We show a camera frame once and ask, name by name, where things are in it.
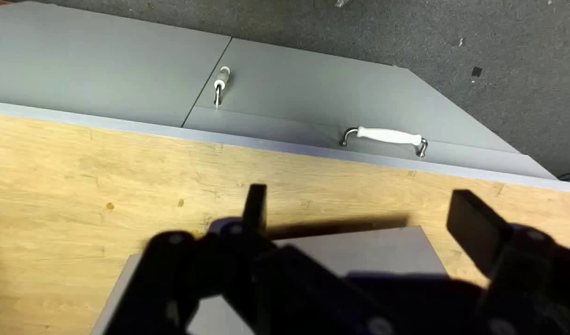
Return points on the small black square piece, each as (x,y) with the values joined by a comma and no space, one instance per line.
(475,72)

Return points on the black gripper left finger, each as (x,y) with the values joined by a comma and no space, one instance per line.
(255,208)

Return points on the grey cabinet with wooden top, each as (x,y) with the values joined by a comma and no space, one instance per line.
(110,206)

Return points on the flat grey box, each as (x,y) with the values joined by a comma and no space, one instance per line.
(370,252)

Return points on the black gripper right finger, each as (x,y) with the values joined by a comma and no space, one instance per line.
(477,226)

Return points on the grey cabinet front panel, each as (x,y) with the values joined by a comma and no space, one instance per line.
(314,94)
(98,63)

